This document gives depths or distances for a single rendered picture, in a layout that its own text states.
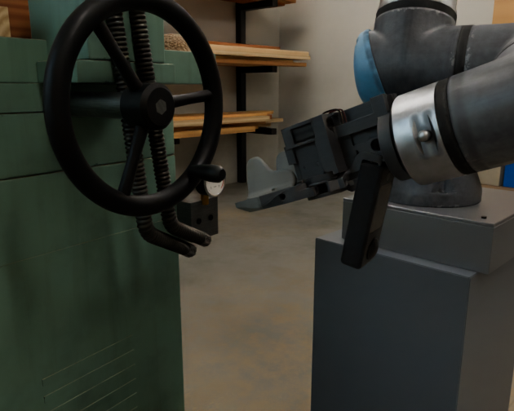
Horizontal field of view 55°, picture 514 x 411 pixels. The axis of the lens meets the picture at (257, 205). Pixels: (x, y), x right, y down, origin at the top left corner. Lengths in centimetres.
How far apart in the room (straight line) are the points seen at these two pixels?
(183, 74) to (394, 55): 50
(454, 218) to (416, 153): 40
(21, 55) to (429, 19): 53
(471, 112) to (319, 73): 409
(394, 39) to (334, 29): 388
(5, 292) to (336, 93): 384
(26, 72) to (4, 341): 38
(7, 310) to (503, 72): 69
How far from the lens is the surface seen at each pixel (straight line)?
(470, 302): 86
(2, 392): 86
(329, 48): 447
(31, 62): 79
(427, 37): 58
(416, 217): 89
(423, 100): 47
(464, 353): 90
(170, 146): 95
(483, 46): 57
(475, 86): 46
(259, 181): 56
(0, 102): 76
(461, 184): 93
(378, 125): 49
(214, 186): 96
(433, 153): 46
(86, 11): 62
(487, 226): 84
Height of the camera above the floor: 83
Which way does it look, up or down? 13 degrees down
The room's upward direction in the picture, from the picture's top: straight up
